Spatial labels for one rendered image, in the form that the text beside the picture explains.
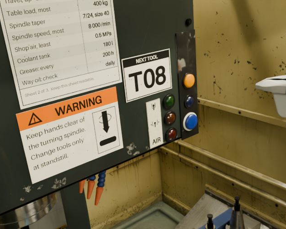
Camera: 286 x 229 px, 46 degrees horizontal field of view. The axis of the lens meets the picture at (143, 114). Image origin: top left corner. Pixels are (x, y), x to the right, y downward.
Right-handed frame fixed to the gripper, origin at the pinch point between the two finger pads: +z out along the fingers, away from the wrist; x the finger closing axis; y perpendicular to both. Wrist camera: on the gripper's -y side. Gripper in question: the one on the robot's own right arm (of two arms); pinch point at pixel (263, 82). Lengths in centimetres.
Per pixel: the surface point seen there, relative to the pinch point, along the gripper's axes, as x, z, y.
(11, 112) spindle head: -26.7, 28.7, -2.7
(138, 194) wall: 98, 76, 99
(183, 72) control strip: -0.6, 13.5, -1.7
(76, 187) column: 36, 71, 55
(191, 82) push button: 0.0, 12.3, 0.4
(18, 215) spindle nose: -20.4, 39.7, 20.2
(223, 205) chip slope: 86, 23, 88
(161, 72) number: -4.9, 16.0, -2.6
